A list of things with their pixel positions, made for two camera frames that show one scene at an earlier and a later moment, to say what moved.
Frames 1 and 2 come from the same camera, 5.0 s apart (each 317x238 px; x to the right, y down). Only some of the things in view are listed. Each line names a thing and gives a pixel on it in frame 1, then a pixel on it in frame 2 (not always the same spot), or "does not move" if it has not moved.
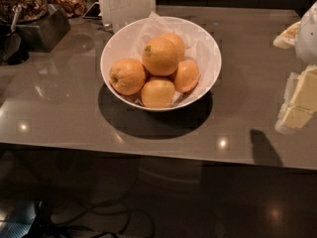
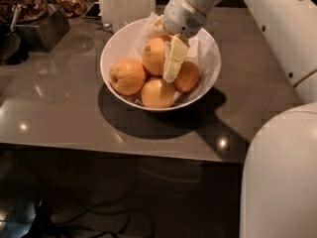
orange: (159, 57) does not move
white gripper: (307, 39) → (179, 18)
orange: (158, 92) does not move
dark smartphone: (93, 12) does not move
